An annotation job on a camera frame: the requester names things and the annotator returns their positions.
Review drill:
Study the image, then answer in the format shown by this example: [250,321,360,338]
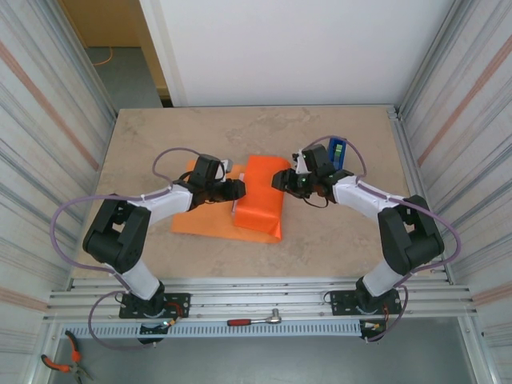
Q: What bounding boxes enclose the orange floor cable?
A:
[92,46,115,67]

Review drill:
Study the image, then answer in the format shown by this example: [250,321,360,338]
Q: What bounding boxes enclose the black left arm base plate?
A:
[118,292,191,320]

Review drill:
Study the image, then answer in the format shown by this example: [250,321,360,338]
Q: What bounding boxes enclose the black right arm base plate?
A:
[330,290,402,317]

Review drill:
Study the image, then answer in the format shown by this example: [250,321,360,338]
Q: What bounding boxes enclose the tan wooden door jamb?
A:
[138,0,174,108]

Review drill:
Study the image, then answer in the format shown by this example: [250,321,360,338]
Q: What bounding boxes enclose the orange wrapping paper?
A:
[170,154,291,245]

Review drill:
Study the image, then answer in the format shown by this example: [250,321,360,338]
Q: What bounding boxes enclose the blue tape dispenser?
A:
[326,137,347,169]

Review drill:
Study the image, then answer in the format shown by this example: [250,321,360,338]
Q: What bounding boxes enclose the aluminium mounting rails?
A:
[42,277,480,324]

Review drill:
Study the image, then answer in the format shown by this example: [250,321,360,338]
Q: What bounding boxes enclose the red-handled ratchet wrench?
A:
[226,307,284,327]

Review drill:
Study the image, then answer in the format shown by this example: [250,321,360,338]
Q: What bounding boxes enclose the orange-handled pliers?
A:
[41,330,95,382]

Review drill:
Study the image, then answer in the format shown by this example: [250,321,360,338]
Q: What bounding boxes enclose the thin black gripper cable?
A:
[299,187,331,209]

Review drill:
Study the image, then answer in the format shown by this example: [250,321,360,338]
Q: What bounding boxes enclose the aluminium frame post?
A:
[55,0,119,125]
[398,0,457,117]

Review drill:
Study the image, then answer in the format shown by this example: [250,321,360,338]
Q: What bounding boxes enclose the aluminium side rail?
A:
[386,104,455,286]

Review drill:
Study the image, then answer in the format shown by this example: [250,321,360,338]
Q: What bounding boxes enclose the red and black power wire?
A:
[362,304,390,333]
[162,300,190,327]

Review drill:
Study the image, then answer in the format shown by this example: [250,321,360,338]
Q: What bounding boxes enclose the slotted grey cable duct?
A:
[59,319,363,339]

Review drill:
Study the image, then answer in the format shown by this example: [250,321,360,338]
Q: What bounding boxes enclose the black electronics bracket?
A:
[137,322,177,346]
[358,318,388,345]

